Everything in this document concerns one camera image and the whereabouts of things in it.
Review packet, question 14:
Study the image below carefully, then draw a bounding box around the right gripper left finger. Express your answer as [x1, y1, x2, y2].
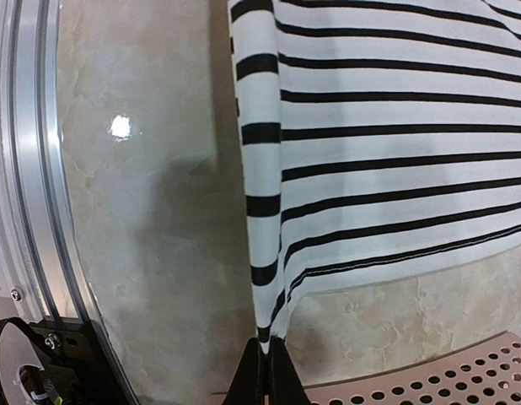
[224, 337, 266, 405]

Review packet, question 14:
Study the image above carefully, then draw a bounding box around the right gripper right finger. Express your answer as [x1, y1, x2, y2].
[266, 337, 310, 405]

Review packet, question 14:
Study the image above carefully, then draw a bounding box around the black white striped tank top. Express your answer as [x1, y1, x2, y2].
[228, 1, 521, 350]

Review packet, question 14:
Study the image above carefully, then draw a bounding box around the pink perforated laundry basket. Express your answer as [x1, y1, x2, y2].
[305, 332, 521, 404]

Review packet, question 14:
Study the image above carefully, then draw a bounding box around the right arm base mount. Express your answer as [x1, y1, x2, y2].
[0, 316, 135, 404]

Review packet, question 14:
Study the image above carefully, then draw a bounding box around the aluminium front rail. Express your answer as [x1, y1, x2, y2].
[0, 1, 137, 404]

